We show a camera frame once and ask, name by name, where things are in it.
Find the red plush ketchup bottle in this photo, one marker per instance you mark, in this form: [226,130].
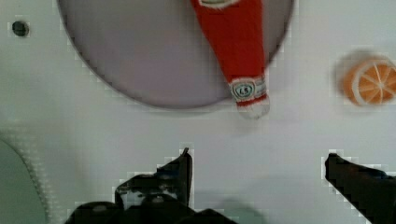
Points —
[234,30]

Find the grey round plate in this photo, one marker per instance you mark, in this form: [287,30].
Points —
[154,51]

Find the orange slice toy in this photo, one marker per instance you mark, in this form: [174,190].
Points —
[370,82]

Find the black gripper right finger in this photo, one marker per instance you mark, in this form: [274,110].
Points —
[371,191]

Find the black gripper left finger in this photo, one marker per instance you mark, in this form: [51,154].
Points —
[159,198]

